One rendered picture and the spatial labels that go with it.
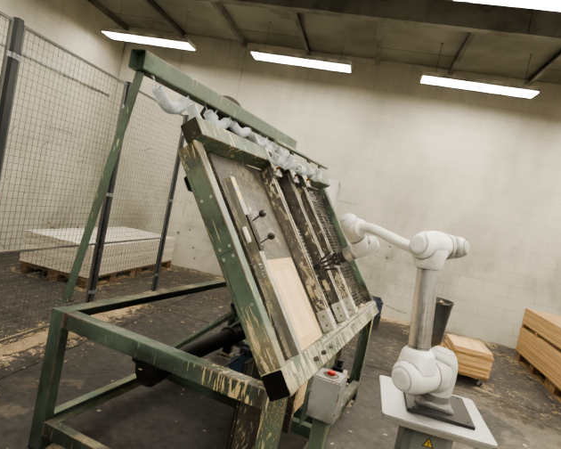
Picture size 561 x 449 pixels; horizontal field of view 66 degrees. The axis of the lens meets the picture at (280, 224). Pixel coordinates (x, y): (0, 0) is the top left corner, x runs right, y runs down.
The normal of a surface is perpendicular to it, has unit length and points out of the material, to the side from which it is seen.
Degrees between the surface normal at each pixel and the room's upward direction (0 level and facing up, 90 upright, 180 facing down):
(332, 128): 90
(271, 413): 90
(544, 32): 90
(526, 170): 90
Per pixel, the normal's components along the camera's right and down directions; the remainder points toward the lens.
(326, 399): -0.37, -0.03
